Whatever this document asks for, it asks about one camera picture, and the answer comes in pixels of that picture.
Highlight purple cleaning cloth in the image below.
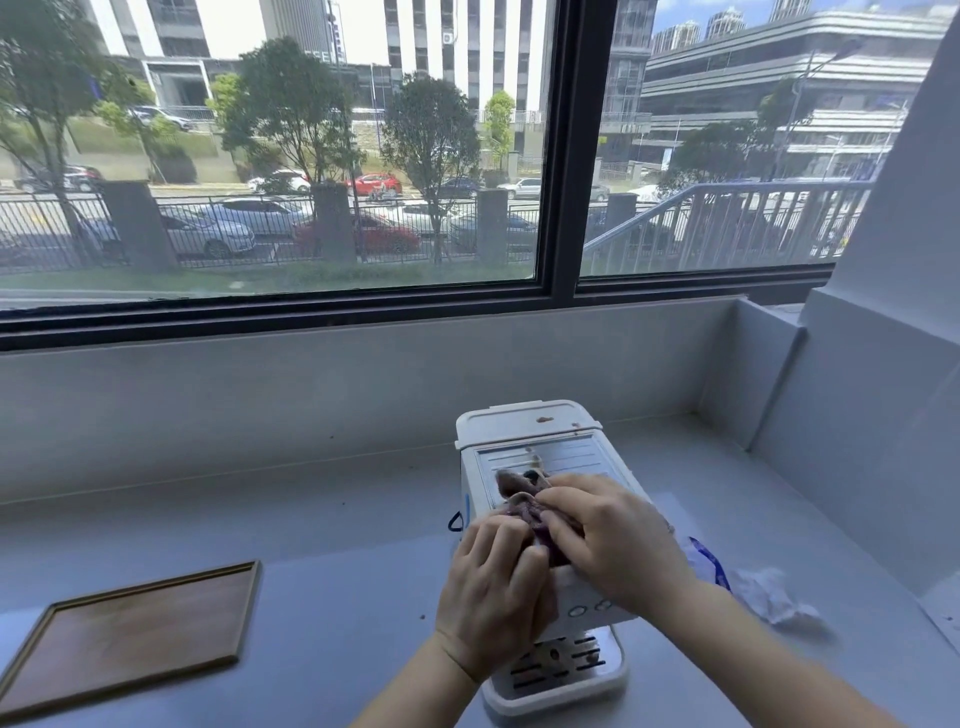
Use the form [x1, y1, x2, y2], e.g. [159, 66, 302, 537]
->
[495, 466, 586, 569]

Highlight brown wooden tray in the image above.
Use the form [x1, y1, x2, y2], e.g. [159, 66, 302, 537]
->
[0, 559, 263, 726]

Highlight row of parked cars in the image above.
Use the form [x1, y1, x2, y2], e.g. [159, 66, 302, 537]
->
[0, 165, 661, 262]

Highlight person's left hand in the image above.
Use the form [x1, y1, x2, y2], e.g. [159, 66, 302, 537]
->
[435, 514, 561, 684]

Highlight person's right forearm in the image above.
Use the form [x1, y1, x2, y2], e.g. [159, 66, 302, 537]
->
[658, 577, 905, 728]

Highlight grey stair railing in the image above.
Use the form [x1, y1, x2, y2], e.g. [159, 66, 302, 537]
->
[583, 179, 875, 276]

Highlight black window frame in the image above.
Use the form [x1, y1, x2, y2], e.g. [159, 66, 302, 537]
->
[0, 0, 837, 352]

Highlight grey office buildings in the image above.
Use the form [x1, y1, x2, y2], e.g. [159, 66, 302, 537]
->
[82, 0, 954, 181]

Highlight row of street trees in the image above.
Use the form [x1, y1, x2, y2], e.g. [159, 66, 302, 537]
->
[0, 0, 819, 264]

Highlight black metal fence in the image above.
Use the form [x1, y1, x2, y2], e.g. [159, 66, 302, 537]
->
[0, 180, 639, 273]

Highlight white countertop appliance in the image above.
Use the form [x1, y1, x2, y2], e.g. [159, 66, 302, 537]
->
[454, 400, 655, 726]

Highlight person's right hand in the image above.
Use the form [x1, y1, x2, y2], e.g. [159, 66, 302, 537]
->
[533, 473, 700, 633]

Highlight crumpled white tissue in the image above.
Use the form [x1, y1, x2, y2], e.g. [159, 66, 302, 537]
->
[731, 567, 823, 626]

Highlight person's left forearm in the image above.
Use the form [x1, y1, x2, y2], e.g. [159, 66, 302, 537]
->
[351, 633, 481, 728]

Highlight blue and white plastic wrapper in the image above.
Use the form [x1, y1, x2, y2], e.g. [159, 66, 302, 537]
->
[677, 535, 733, 594]

